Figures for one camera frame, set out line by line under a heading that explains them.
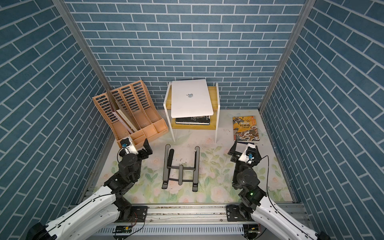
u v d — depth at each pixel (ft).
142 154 2.27
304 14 2.40
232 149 2.11
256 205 1.78
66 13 2.36
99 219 1.83
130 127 3.01
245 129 3.51
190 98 2.64
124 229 2.36
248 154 1.87
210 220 2.41
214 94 2.73
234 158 2.11
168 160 2.80
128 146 2.10
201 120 2.99
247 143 3.31
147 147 2.33
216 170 2.92
